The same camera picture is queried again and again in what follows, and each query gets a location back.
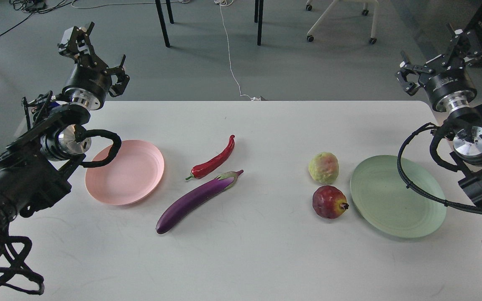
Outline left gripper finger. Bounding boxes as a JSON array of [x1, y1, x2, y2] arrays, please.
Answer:
[[59, 22, 96, 63], [103, 54, 130, 97]]

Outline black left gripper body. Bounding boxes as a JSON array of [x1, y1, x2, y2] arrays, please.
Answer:
[[62, 54, 111, 110]]

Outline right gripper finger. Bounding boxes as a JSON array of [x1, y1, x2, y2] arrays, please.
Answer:
[[395, 50, 434, 96], [442, 23, 482, 67]]

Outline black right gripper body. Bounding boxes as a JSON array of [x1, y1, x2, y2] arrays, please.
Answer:
[[427, 67, 477, 112]]

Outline purple eggplant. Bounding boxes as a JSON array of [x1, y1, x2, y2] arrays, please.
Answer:
[[156, 170, 244, 235]]

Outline red pomegranate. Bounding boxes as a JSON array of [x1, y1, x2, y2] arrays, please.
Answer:
[[312, 185, 349, 219]]

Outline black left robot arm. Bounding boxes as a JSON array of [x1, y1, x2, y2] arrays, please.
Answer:
[[0, 22, 130, 295]]

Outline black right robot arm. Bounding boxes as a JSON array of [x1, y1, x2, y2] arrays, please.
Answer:
[[395, 24, 482, 215]]

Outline white rolling chair base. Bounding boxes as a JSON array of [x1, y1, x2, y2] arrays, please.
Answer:
[[305, 0, 380, 45]]

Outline pink plate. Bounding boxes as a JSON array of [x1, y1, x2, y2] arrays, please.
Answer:
[[85, 140, 165, 206]]

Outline black table legs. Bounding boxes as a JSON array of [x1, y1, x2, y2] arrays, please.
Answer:
[[151, 0, 264, 48]]

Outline green plate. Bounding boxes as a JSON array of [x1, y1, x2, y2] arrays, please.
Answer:
[[350, 156, 447, 239]]

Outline red chili pepper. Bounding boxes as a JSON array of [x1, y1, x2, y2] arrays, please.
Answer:
[[185, 135, 235, 181]]

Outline black floor cables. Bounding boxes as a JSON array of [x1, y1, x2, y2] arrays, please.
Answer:
[[0, 0, 74, 50]]

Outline white floor cable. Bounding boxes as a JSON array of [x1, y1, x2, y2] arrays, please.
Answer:
[[214, 0, 262, 102]]

